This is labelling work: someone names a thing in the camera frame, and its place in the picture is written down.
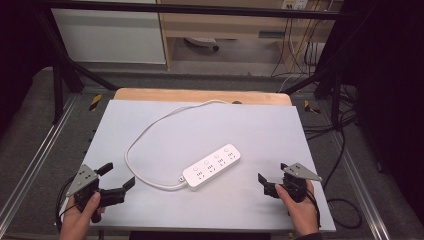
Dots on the dark curtain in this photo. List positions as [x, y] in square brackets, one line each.
[20, 50]
[390, 100]

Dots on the person's right hand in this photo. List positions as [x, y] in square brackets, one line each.
[303, 216]

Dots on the wooden table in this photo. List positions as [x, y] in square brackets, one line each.
[186, 95]

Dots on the black metal frame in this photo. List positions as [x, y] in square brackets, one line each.
[58, 90]

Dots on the person's left hand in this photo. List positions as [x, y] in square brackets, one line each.
[75, 223]

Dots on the white wall socket strip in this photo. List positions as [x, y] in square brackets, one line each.
[295, 4]

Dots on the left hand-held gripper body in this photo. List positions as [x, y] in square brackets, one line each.
[85, 180]

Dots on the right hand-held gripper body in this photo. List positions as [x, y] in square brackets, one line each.
[296, 171]

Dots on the white cabinet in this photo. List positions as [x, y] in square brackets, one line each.
[106, 36]

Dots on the person's dark sleeve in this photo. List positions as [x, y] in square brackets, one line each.
[310, 236]

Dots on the yellow black tape marker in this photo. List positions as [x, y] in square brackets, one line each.
[95, 102]
[310, 107]

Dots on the white power strip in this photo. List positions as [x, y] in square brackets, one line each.
[213, 168]

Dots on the aluminium floor rail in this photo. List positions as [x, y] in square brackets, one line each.
[360, 180]
[36, 156]

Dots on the white chair base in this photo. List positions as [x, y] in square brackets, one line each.
[201, 41]

